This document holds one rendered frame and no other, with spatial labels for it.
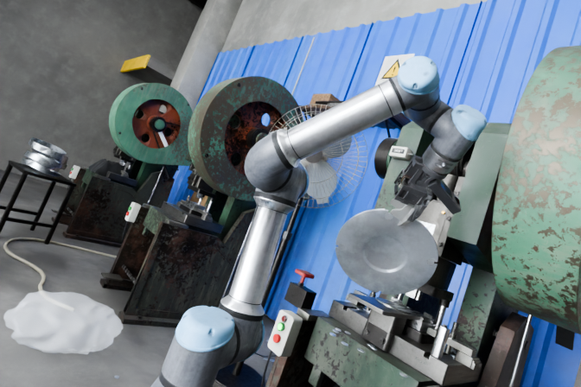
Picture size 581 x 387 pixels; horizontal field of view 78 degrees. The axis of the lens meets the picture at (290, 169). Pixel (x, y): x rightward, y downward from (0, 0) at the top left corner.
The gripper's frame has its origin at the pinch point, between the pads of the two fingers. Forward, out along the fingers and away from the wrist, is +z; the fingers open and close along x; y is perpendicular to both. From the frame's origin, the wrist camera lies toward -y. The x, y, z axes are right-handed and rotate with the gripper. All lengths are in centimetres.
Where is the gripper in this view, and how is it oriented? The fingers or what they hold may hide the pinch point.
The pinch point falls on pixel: (403, 221)
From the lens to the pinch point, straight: 104.4
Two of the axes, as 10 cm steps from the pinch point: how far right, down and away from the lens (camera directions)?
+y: -9.3, -3.6, -0.2
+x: -2.1, 5.8, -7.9
